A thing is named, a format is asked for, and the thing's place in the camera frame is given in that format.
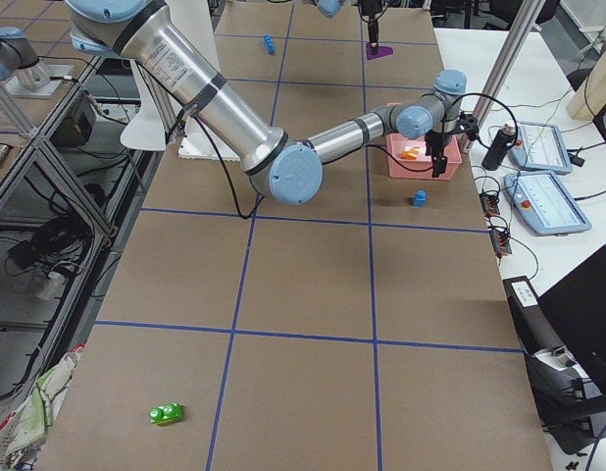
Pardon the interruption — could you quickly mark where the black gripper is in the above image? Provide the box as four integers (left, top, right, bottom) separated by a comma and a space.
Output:
425, 111, 479, 178
359, 0, 383, 49

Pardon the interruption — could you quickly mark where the orange block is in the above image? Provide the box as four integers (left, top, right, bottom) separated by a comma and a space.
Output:
400, 146, 421, 161

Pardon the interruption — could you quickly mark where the purple block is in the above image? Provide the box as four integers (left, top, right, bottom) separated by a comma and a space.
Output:
366, 42, 394, 61

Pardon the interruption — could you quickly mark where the small blue block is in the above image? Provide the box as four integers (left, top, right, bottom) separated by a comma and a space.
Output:
412, 189, 428, 207

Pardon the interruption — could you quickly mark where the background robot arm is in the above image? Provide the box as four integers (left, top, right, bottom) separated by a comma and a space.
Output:
0, 26, 73, 99

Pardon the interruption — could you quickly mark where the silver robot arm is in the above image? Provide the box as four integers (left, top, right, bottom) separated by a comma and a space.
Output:
315, 0, 386, 55
68, 1, 479, 205

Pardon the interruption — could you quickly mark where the pink plastic box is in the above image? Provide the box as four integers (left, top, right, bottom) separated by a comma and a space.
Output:
385, 132, 463, 181

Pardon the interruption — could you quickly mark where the black bottle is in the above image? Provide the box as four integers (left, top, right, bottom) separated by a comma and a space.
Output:
481, 123, 518, 171

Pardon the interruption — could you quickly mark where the upper orange connector board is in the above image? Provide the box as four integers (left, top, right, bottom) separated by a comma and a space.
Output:
480, 191, 500, 217

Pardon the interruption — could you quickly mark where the orange connector board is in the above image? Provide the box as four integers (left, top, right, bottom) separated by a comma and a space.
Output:
489, 226, 512, 259
480, 191, 500, 217

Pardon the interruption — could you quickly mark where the long blue studded block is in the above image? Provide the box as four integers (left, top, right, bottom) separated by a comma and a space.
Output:
263, 34, 276, 55

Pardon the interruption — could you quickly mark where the upper teach pendant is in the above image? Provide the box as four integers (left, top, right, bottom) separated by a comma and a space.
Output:
507, 122, 573, 175

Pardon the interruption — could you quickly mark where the teach pendant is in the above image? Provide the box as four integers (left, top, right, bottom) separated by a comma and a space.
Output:
507, 122, 573, 175
503, 170, 592, 236

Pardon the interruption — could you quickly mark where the lower orange connector board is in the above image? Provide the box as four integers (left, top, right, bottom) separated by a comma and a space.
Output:
489, 226, 512, 259

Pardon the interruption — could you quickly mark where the lower teach pendant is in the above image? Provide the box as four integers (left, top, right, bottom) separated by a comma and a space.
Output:
503, 170, 592, 236

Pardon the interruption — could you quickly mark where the black laptop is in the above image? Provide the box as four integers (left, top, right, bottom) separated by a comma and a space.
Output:
539, 244, 606, 393

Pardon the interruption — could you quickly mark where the black printer device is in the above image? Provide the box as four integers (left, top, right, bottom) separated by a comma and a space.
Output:
503, 276, 606, 454

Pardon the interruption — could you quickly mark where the green double block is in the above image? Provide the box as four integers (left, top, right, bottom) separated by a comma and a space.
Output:
149, 402, 183, 426

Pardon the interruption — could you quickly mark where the crumpled cloth bag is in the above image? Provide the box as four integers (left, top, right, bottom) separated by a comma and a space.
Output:
0, 343, 85, 470

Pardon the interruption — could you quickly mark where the aluminium frame post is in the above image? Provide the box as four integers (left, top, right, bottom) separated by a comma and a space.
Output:
473, 0, 559, 136

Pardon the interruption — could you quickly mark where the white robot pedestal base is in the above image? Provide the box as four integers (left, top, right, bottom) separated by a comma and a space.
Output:
121, 0, 239, 161

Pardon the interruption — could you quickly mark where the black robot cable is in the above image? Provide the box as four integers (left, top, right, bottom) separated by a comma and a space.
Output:
184, 91, 520, 220

